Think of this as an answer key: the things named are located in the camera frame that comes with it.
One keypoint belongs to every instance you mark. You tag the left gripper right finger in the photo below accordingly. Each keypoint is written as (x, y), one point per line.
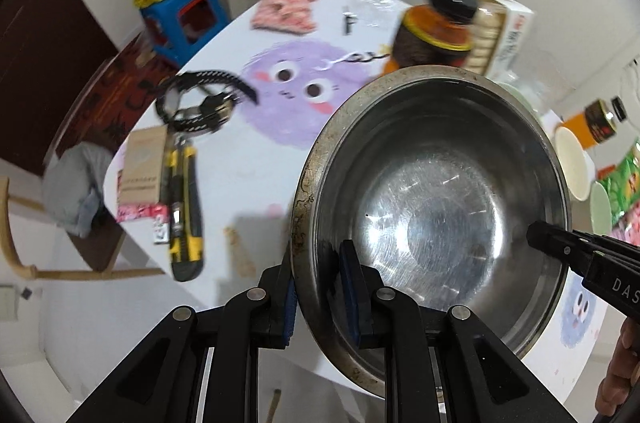
(439, 365)

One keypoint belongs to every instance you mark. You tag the person's right hand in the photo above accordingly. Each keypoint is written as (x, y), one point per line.
(623, 371)

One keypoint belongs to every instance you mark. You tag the pink candy packet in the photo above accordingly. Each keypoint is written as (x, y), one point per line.
(287, 16)

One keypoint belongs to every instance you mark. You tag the brown cardboard packet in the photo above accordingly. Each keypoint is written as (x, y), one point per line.
(143, 167)

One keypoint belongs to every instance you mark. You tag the blue plastic stool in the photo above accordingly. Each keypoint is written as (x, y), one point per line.
(180, 28)

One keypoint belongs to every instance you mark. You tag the orange juice bottle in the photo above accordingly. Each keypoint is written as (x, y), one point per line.
(437, 32)
(598, 122)

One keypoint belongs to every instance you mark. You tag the large steel bowl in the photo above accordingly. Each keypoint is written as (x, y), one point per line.
(435, 174)

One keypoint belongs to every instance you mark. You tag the green chips bag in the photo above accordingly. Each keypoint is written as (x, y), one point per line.
(622, 184)

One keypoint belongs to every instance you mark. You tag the biscuit box clear plastic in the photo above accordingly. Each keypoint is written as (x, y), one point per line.
(499, 29)

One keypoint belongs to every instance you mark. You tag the yellow black utility knife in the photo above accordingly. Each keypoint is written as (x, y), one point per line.
(186, 233)

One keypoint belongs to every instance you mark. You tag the wooden chair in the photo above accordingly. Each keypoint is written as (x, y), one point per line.
(57, 227)

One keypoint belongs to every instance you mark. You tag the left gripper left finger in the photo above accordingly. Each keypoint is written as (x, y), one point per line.
(200, 365)

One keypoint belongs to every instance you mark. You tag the cream ribbed bowl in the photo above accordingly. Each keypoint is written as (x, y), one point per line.
(577, 167)

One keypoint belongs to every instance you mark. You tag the black wrist watch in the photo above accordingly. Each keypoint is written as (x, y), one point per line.
(222, 91)

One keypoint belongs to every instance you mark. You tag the pink snack bag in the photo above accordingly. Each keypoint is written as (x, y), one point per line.
(628, 228)

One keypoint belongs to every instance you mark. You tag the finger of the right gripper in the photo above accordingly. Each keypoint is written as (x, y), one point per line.
(609, 267)

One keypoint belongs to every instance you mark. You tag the green ribbed bowl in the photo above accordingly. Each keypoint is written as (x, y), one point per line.
(600, 210)
(515, 93)

